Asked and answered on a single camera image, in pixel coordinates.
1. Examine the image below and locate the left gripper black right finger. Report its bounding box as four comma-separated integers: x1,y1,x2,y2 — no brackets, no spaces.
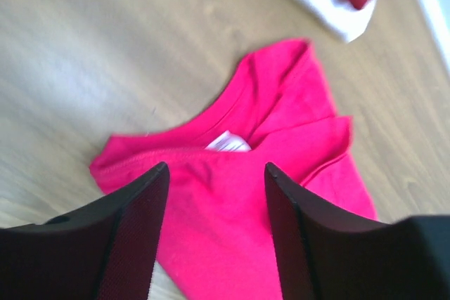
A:
264,163,449,299

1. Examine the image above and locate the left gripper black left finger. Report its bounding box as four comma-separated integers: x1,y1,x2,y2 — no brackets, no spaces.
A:
1,163,169,299

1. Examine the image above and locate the pink t shirt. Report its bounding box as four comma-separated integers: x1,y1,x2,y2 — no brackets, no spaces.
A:
90,39,377,299

